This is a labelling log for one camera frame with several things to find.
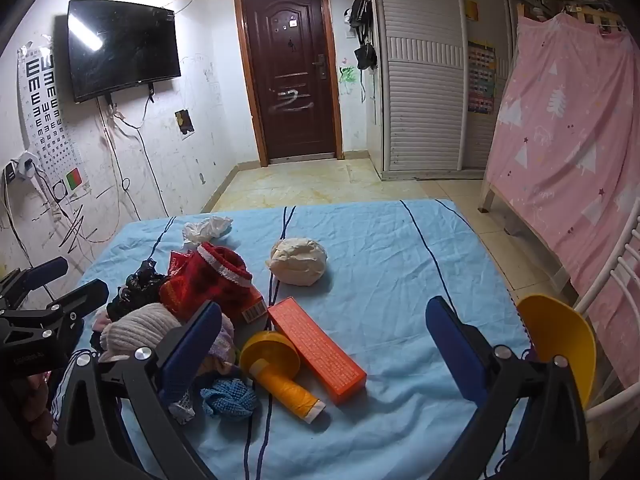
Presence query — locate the white power strip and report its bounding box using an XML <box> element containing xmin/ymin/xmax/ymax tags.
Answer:
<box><xmin>2</xmin><ymin>152</ymin><xmax>38</xmax><ymax>186</ymax></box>

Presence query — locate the light blue table cloth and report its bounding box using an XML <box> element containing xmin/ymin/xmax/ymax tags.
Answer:
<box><xmin>47</xmin><ymin>199</ymin><xmax>538</xmax><ymax>480</ymax></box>

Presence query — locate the black wall cable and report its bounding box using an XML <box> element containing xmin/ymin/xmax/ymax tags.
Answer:
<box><xmin>97</xmin><ymin>94</ymin><xmax>133</xmax><ymax>221</ymax></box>

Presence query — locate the beige knitted hat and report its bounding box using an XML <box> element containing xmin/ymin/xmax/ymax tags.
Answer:
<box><xmin>97</xmin><ymin>302</ymin><xmax>236</xmax><ymax>376</ymax></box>

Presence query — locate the pink printed bed sheet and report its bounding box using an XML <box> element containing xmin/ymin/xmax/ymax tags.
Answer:
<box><xmin>487</xmin><ymin>12</ymin><xmax>640</xmax><ymax>346</ymax></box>

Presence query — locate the yellow bottle with cap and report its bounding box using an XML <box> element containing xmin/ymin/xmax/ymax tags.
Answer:
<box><xmin>239</xmin><ymin>331</ymin><xmax>327</xmax><ymax>423</ymax></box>

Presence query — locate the white crumpled cloth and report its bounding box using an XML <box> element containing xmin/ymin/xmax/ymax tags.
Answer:
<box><xmin>182</xmin><ymin>216</ymin><xmax>233</xmax><ymax>247</ymax></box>

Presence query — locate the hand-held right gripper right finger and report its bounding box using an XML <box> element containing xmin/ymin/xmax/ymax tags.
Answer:
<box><xmin>425</xmin><ymin>296</ymin><xmax>591</xmax><ymax>480</ymax></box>

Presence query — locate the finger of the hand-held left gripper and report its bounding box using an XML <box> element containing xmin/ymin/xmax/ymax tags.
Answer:
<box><xmin>0</xmin><ymin>256</ymin><xmax>69</xmax><ymax>311</ymax></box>
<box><xmin>0</xmin><ymin>279</ymin><xmax>110</xmax><ymax>343</ymax></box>

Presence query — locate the yellow plastic bin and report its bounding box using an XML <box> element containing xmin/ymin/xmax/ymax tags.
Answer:
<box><xmin>516</xmin><ymin>294</ymin><xmax>597</xmax><ymax>411</ymax></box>

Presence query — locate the black hanging bag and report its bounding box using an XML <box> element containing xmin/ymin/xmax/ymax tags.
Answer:
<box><xmin>350</xmin><ymin>0</ymin><xmax>373</xmax><ymax>28</ymax></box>
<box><xmin>355</xmin><ymin>42</ymin><xmax>377</xmax><ymax>71</ymax></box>

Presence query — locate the orange cardboard box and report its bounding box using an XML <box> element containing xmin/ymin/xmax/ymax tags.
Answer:
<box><xmin>241</xmin><ymin>287</ymin><xmax>268</xmax><ymax>322</ymax></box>
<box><xmin>267</xmin><ymin>297</ymin><xmax>368</xmax><ymax>406</ymax></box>

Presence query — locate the white slatted wardrobe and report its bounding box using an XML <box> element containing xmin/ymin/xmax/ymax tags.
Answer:
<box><xmin>367</xmin><ymin>0</ymin><xmax>561</xmax><ymax>181</ymax></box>

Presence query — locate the black plastic bag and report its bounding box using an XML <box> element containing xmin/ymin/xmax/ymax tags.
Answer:
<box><xmin>106</xmin><ymin>258</ymin><xmax>168</xmax><ymax>321</ymax></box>

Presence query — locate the small white printed packet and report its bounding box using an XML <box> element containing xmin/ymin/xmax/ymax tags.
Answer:
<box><xmin>167</xmin><ymin>392</ymin><xmax>197</xmax><ymax>425</ymax></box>

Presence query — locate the person's left hand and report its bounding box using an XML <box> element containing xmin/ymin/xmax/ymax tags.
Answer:
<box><xmin>22</xmin><ymin>372</ymin><xmax>56</xmax><ymax>441</ymax></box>

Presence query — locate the brown wooden door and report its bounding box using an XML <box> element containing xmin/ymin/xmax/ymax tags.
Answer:
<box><xmin>234</xmin><ymin>0</ymin><xmax>345</xmax><ymax>168</ymax></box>

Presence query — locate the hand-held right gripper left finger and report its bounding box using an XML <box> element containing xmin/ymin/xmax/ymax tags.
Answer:
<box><xmin>52</xmin><ymin>301</ymin><xmax>223</xmax><ymax>480</ymax></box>

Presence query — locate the colourful chart poster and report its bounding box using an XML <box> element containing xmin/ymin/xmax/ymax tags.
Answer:
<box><xmin>467</xmin><ymin>40</ymin><xmax>497</xmax><ymax>116</ymax></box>

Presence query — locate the red knit sock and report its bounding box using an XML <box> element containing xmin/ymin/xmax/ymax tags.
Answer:
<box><xmin>187</xmin><ymin>241</ymin><xmax>254</xmax><ymax>321</ymax></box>

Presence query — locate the blue knit cloth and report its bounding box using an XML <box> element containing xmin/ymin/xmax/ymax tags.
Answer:
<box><xmin>200</xmin><ymin>379</ymin><xmax>260</xmax><ymax>418</ymax></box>

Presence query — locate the black wall television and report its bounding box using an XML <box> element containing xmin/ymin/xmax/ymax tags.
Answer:
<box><xmin>67</xmin><ymin>0</ymin><xmax>182</xmax><ymax>104</ymax></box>

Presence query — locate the white metal chair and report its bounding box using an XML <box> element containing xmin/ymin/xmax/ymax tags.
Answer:
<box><xmin>572</xmin><ymin>230</ymin><xmax>640</xmax><ymax>480</ymax></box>

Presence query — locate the eye chart poster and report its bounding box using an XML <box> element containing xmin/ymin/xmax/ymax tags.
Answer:
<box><xmin>17</xmin><ymin>45</ymin><xmax>93</xmax><ymax>196</ymax></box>

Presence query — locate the red foil bag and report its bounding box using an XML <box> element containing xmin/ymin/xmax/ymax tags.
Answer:
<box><xmin>159</xmin><ymin>251</ymin><xmax>201</xmax><ymax>321</ymax></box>

